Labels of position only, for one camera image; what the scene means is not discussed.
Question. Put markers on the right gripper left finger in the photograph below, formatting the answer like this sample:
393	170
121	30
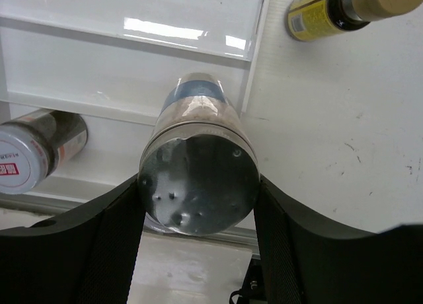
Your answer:
85	255

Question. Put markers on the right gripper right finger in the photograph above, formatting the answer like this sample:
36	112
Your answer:
307	257

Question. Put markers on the white-lid sauce jar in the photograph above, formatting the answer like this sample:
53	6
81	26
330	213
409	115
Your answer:
33	146

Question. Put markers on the silver-lid shaker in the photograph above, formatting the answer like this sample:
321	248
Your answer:
198	175

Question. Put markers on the yellow small bottle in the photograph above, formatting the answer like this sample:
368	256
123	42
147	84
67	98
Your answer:
309	20

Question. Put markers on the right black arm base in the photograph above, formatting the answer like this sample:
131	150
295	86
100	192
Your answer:
252	289

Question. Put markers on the white tiered plastic tray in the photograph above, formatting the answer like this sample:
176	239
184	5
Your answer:
114	62

